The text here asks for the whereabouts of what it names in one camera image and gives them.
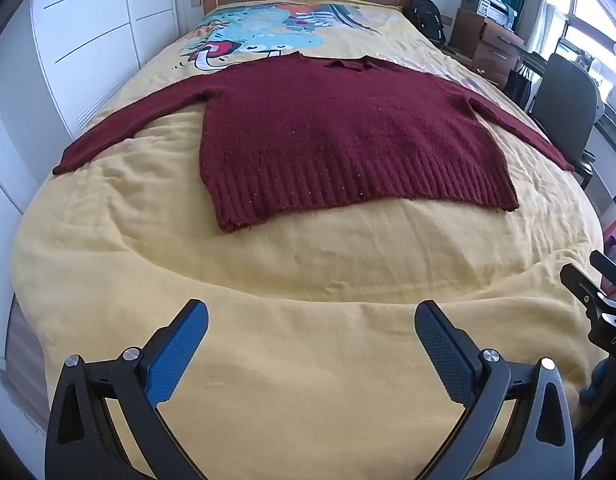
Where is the white desk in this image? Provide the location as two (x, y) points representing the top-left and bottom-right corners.
(582, 110), (616, 226)

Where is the grey office chair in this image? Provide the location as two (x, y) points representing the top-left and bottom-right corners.
(530, 52), (606, 188)

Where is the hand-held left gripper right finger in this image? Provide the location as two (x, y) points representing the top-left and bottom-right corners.
(414, 300), (576, 480)

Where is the person's right hand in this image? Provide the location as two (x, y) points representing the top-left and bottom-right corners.
(579, 360), (611, 406)

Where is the wooden drawer cabinet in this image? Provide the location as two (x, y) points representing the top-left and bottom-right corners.
(450, 9), (528, 88)

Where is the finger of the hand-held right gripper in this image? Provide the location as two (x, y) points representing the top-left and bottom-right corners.
(560, 263), (616, 328)
(590, 250), (616, 288)

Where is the white wardrobe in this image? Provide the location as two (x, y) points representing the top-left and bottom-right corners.
(0, 0), (209, 281)

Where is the white printer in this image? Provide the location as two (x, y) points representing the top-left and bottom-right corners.
(460, 0), (516, 28)

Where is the black backpack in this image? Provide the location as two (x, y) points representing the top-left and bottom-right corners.
(404, 0), (447, 47)

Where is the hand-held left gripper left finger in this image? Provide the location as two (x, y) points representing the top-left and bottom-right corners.
(44, 299), (209, 480)

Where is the window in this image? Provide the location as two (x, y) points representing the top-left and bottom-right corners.
(538, 0), (616, 61)

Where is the maroon knitted sweater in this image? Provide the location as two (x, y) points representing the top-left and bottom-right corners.
(53, 51), (576, 234)

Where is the yellow printed blanket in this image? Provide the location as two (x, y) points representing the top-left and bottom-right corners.
(10, 1), (606, 480)

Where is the black bag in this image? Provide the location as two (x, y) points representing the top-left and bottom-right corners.
(508, 67), (538, 111)

